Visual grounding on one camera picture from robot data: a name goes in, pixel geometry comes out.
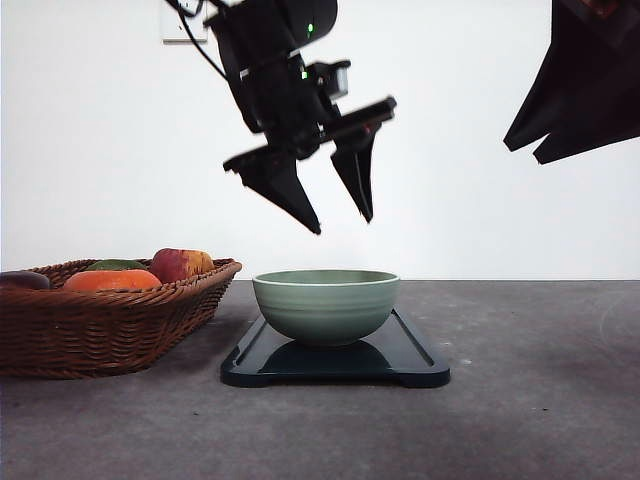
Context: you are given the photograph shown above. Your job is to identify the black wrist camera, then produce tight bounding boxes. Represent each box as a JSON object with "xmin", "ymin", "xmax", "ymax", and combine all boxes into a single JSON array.
[{"xmin": 306, "ymin": 60, "xmax": 351, "ymax": 98}]

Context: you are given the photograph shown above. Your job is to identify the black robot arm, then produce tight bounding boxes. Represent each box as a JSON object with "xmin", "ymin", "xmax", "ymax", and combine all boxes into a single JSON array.
[{"xmin": 204, "ymin": 0, "xmax": 397, "ymax": 234}]

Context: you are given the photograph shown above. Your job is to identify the black rectangular tray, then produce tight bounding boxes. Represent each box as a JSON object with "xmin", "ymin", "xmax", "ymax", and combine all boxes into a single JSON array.
[{"xmin": 221, "ymin": 309, "xmax": 451, "ymax": 387}]

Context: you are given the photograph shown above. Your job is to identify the red yellow apple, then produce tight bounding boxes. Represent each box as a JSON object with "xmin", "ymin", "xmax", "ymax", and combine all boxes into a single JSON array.
[{"xmin": 150, "ymin": 248, "xmax": 215, "ymax": 283}]

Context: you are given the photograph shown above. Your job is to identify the green ceramic bowl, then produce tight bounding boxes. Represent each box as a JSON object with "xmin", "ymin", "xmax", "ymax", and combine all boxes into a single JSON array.
[{"xmin": 252, "ymin": 269, "xmax": 401, "ymax": 346}]

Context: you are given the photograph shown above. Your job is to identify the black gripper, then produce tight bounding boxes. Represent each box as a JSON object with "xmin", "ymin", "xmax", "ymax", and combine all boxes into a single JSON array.
[
  {"xmin": 223, "ymin": 53, "xmax": 398, "ymax": 235},
  {"xmin": 503, "ymin": 0, "xmax": 640, "ymax": 165}
]

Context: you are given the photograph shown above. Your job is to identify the dark green avocado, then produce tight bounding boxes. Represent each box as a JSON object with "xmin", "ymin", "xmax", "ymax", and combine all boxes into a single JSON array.
[{"xmin": 84, "ymin": 259, "xmax": 148, "ymax": 271}]

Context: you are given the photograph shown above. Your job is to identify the white wall socket left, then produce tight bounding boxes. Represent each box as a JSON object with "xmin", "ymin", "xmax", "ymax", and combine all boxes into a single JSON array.
[{"xmin": 161, "ymin": 0, "xmax": 209, "ymax": 44}]

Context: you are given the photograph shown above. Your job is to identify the orange tangerine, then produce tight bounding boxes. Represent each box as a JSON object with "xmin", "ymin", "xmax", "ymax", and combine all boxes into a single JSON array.
[{"xmin": 64, "ymin": 269, "xmax": 162, "ymax": 290}]

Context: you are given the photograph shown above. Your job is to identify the brown wicker basket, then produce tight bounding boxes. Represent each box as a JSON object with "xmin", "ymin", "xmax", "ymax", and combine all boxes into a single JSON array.
[{"xmin": 0, "ymin": 258, "xmax": 242, "ymax": 379}]

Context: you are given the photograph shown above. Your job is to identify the dark purple eggplant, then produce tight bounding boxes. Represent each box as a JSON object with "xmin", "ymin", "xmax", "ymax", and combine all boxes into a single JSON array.
[{"xmin": 0, "ymin": 271, "xmax": 50, "ymax": 289}]

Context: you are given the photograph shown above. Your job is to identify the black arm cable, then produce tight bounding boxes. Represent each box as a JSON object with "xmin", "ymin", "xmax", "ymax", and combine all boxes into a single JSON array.
[{"xmin": 165, "ymin": 0, "xmax": 230, "ymax": 82}]

